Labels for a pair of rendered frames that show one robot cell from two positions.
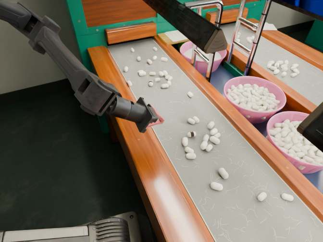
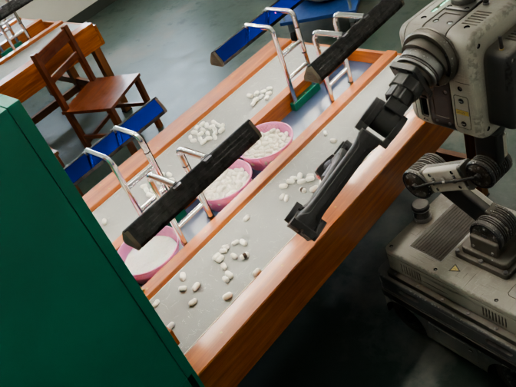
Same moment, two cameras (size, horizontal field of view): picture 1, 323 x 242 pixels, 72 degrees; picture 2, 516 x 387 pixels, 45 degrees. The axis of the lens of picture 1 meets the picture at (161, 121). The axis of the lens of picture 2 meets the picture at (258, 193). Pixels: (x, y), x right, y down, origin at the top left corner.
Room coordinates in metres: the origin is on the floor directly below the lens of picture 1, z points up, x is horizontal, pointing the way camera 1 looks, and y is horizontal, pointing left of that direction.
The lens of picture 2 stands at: (1.08, 1.71, 2.25)
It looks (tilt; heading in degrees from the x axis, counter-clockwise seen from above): 37 degrees down; 259
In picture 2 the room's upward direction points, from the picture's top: 22 degrees counter-clockwise
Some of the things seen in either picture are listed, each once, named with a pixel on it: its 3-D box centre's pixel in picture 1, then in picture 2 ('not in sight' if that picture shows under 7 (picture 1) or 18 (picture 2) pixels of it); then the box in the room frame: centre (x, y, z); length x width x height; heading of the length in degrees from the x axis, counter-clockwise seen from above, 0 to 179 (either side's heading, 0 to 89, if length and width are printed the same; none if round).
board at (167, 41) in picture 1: (185, 34); not in sight; (1.40, -0.15, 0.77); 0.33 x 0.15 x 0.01; 113
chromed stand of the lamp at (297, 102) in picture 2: not in sight; (282, 58); (0.23, -0.88, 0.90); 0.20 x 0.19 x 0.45; 23
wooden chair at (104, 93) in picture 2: not in sight; (100, 93); (1.05, -2.52, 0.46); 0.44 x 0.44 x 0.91; 46
